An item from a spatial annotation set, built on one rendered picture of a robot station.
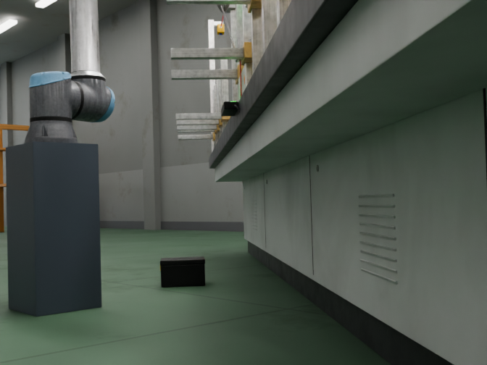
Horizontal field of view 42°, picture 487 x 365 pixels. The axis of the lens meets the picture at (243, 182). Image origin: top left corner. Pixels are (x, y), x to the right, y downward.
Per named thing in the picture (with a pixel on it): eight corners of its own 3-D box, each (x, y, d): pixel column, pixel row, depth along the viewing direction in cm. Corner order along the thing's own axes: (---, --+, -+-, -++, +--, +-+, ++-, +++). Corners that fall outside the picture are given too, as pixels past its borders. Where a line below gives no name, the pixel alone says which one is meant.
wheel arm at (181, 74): (171, 80, 225) (171, 68, 225) (171, 82, 229) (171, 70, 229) (293, 79, 229) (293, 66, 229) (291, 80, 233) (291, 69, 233)
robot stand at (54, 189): (35, 316, 218) (32, 141, 220) (8, 308, 237) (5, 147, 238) (101, 307, 234) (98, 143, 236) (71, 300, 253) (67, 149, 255)
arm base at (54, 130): (37, 142, 224) (36, 114, 224) (16, 146, 238) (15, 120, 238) (87, 144, 236) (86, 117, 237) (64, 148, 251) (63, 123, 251)
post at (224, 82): (223, 148, 330) (220, 56, 332) (222, 148, 334) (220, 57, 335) (230, 148, 331) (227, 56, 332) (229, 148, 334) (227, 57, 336)
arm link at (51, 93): (20, 119, 236) (19, 72, 236) (58, 123, 250) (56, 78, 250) (47, 114, 227) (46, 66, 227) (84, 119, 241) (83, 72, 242)
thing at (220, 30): (211, 156, 458) (208, 18, 461) (211, 157, 467) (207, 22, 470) (227, 156, 459) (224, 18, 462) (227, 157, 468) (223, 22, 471)
